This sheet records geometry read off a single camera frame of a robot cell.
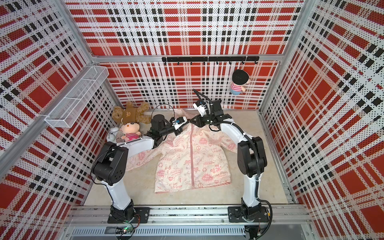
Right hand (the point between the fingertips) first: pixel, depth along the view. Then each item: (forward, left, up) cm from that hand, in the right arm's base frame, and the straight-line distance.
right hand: (193, 119), depth 89 cm
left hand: (0, +3, 0) cm, 3 cm away
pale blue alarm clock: (-6, +51, -7) cm, 52 cm away
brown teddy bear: (+16, +47, -11) cm, 51 cm away
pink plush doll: (+2, +44, -13) cm, 46 cm away
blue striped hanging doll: (+24, -29, +13) cm, 40 cm away
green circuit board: (-53, +32, -17) cm, 64 cm away
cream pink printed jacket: (-16, -1, -19) cm, 25 cm away
